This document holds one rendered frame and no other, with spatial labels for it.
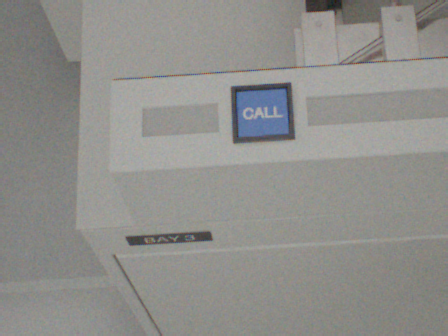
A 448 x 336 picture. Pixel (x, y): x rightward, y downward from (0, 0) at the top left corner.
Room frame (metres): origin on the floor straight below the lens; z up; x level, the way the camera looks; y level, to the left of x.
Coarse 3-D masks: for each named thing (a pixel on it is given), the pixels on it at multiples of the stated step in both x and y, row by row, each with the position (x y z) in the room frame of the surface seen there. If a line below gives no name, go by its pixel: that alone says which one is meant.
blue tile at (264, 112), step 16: (240, 96) 0.41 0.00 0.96; (256, 96) 0.41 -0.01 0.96; (272, 96) 0.41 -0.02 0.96; (240, 112) 0.40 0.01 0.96; (256, 112) 0.39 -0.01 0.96; (272, 112) 0.39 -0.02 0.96; (240, 128) 0.38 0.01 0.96; (256, 128) 0.38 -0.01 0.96; (272, 128) 0.37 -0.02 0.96; (288, 128) 0.37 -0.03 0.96
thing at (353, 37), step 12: (360, 24) 0.52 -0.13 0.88; (372, 24) 0.52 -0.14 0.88; (420, 24) 0.51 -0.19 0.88; (432, 24) 0.51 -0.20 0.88; (444, 24) 0.51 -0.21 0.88; (300, 36) 0.51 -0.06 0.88; (348, 36) 0.51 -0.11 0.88; (360, 36) 0.51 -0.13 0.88; (372, 36) 0.50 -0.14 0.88; (420, 36) 0.50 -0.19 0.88; (432, 36) 0.49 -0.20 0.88; (444, 36) 0.49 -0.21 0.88; (300, 48) 0.50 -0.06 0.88; (348, 48) 0.49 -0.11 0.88; (360, 48) 0.49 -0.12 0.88; (420, 48) 0.48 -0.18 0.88; (432, 48) 0.48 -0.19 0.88; (444, 48) 0.48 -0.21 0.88; (300, 60) 0.49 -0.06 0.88; (360, 60) 0.48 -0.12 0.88; (372, 60) 0.48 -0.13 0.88
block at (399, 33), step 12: (384, 12) 0.51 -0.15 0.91; (396, 12) 0.51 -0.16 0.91; (408, 12) 0.51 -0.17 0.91; (384, 24) 0.50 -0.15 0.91; (396, 24) 0.50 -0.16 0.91; (408, 24) 0.50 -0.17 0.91; (384, 36) 0.49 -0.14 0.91; (396, 36) 0.48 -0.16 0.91; (408, 36) 0.48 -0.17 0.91; (384, 48) 0.47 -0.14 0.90; (396, 48) 0.47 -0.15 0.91; (408, 48) 0.47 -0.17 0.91; (384, 60) 0.47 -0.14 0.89
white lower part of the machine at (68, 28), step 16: (48, 0) 1.00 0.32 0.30; (64, 0) 1.00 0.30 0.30; (80, 0) 0.99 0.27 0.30; (48, 16) 1.00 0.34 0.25; (64, 16) 1.00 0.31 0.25; (80, 16) 0.99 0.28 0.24; (64, 32) 1.00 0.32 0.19; (80, 32) 1.00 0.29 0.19; (64, 48) 1.00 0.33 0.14; (80, 48) 1.00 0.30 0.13
